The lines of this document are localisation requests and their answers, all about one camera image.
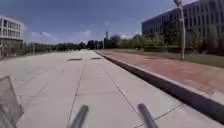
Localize grey concrete slab pavement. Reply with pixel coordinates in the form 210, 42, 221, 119
0, 49, 224, 128

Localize row of trees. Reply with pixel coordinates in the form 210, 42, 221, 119
6, 24, 224, 57

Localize dark stone kerb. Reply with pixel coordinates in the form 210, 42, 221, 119
94, 50, 224, 125

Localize robot's own part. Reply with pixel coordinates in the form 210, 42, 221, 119
137, 102, 159, 128
69, 104, 90, 128

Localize red brick path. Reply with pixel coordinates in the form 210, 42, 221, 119
96, 49, 224, 96

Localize tall lamp pole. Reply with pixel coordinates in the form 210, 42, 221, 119
173, 0, 187, 61

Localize grass strip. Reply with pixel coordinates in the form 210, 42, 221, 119
113, 48, 224, 69

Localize large dark glass building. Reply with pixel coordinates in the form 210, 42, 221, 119
141, 0, 224, 51

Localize pale concrete building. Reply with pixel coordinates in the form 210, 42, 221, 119
0, 15, 25, 56

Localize grey metal rack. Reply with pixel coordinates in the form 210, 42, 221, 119
0, 75, 25, 128

